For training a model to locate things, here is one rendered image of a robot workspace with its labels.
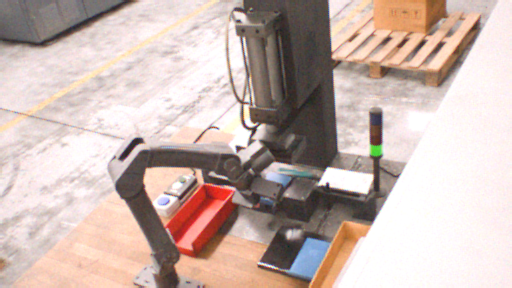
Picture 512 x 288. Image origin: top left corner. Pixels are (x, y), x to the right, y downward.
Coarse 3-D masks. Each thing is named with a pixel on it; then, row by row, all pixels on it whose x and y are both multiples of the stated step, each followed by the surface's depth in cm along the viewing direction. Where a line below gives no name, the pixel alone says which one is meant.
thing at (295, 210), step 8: (312, 192) 154; (288, 200) 152; (312, 200) 155; (256, 208) 161; (264, 208) 159; (288, 208) 154; (296, 208) 153; (304, 208) 151; (312, 208) 156; (288, 216) 156; (296, 216) 154; (304, 216) 153
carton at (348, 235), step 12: (348, 228) 143; (360, 228) 141; (336, 240) 138; (348, 240) 145; (336, 252) 140; (348, 252) 141; (324, 264) 132; (336, 264) 138; (324, 276) 133; (336, 276) 135
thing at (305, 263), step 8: (312, 240) 144; (320, 240) 144; (304, 248) 142; (312, 248) 142; (320, 248) 141; (304, 256) 139; (312, 256) 139; (320, 256) 139; (296, 264) 137; (304, 264) 137; (312, 264) 137; (320, 264) 136; (288, 272) 133; (296, 272) 132; (304, 272) 135; (312, 272) 134
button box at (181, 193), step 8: (208, 128) 209; (216, 128) 215; (200, 136) 203; (192, 168) 184; (184, 176) 177; (192, 176) 177; (184, 184) 174; (192, 184) 175; (168, 192) 171; (176, 192) 170; (184, 192) 171
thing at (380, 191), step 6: (372, 108) 146; (378, 108) 146; (372, 114) 145; (378, 114) 144; (372, 156) 152; (378, 156) 152; (378, 162) 154; (378, 168) 155; (378, 174) 156; (378, 180) 158; (372, 186) 163; (378, 186) 159; (378, 192) 160; (384, 192) 160
